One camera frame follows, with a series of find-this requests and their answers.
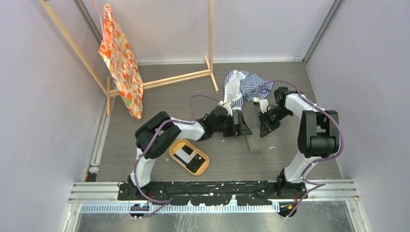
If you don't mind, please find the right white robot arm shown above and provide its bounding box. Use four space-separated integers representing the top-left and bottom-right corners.
253 87 340 199

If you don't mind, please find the blue striped cloth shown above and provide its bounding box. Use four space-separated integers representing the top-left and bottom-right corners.
223 70 274 111

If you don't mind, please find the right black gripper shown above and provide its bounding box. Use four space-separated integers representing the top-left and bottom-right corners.
258 107 292 137

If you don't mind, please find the silver credit card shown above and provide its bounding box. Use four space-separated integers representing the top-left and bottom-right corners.
172 151 197 167

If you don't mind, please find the orange floral cloth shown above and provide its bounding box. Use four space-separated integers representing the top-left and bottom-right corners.
99 4 144 119

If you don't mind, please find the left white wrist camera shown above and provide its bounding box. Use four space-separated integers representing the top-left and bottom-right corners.
218 101 233 116

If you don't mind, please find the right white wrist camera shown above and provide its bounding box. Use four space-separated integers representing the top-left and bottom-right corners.
253 97 269 113

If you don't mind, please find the orange oval tray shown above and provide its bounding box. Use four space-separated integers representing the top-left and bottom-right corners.
169 139 209 176

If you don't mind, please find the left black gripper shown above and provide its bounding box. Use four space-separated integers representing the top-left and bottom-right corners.
213 113 252 138

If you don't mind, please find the grey card holder wallet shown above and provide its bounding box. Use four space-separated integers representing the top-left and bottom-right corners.
246 128 266 152

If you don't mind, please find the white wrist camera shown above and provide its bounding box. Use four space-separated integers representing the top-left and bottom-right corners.
218 101 233 116
253 97 269 113

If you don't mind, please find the glossy black credit card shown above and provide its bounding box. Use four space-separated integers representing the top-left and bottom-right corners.
186 154 206 174

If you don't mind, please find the wooden drying rack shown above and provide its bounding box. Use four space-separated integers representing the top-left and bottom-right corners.
40 0 219 115

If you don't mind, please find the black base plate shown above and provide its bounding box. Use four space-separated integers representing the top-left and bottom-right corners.
117 180 307 206

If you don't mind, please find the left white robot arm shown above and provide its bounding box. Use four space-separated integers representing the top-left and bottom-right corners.
127 106 252 200

